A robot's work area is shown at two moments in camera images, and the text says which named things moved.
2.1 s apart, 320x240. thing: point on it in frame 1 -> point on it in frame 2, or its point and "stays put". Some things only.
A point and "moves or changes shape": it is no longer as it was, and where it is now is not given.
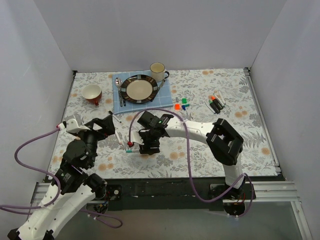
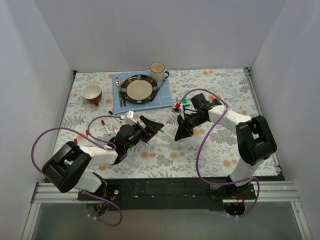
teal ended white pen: (130, 151) moves or changes shape
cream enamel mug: (157, 71) stays put
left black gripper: (97, 128) -> (145, 130)
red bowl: (92, 92) stays put
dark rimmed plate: (139, 89) stays put
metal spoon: (118, 82) stays put
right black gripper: (149, 144) -> (186, 122)
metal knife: (162, 83) stays put
